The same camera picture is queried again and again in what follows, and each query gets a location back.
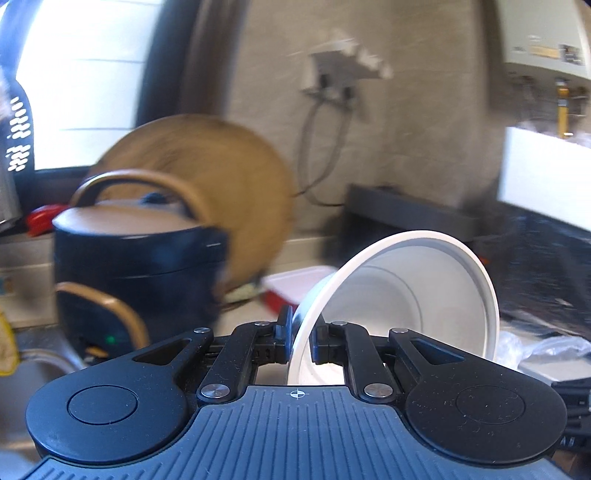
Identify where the white paper bowl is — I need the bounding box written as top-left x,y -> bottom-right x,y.
287,230 -> 500,385

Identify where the grey power cable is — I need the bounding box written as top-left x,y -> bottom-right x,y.
292,94 -> 357,209

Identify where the red white plastic container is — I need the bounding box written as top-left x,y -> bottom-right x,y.
260,265 -> 337,314

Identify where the dark blue rice cooker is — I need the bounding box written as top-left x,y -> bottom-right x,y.
52,169 -> 228,362

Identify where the red object by window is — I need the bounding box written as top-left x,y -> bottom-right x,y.
25,204 -> 68,237

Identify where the black countertop appliance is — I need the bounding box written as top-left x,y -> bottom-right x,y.
322,184 -> 479,266

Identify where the round wooden cutting board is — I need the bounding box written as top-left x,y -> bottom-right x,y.
89,114 -> 294,290

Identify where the white water heater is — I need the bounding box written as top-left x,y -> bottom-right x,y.
495,0 -> 590,90

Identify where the crumpled clear plastic bag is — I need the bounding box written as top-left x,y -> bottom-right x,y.
494,327 -> 590,384

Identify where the white range hood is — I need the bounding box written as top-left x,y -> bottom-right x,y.
497,127 -> 591,231

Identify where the window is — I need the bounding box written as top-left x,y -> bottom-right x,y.
16,1 -> 163,170

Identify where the white wall power outlet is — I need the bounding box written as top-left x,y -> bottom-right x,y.
301,29 -> 394,102

